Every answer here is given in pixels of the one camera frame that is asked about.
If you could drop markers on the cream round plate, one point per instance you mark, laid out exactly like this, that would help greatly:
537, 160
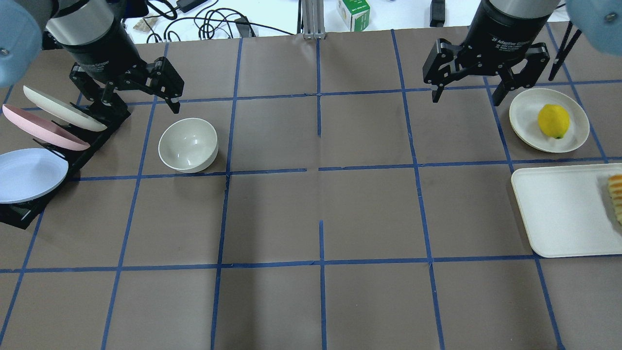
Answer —
523, 116

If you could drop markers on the cream rectangular tray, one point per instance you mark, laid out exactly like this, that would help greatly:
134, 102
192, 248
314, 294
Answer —
566, 210

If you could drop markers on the light blue plate in rack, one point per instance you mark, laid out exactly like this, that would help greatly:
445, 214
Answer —
28, 174

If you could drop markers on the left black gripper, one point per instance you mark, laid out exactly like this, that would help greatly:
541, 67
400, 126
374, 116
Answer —
108, 56

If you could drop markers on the aluminium frame post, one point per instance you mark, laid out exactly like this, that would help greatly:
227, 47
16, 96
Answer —
311, 19

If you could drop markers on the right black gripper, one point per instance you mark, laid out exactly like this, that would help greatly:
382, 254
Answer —
495, 30

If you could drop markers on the cream plate in rack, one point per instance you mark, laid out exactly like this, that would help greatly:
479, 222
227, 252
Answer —
63, 110

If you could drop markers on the black power adapter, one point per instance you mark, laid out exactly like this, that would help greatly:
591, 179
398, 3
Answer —
187, 5

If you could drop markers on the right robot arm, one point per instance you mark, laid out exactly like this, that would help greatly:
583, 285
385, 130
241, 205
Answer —
599, 20

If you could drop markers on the green white carton box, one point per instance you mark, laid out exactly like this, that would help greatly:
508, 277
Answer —
355, 14

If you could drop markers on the cream bowl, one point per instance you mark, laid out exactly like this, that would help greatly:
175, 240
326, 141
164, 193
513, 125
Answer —
189, 145

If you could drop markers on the sliced yellow bread loaf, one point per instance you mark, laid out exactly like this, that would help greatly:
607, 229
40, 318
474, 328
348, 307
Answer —
615, 194

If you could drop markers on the pink plate in rack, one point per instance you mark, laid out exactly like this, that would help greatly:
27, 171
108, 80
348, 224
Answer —
43, 129

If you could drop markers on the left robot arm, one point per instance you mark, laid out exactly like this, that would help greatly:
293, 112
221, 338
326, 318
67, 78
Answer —
70, 22

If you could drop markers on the yellow lemon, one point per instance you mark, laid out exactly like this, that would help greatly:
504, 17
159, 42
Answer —
553, 120

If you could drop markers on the black dish rack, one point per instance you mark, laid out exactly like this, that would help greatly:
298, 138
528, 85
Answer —
22, 214

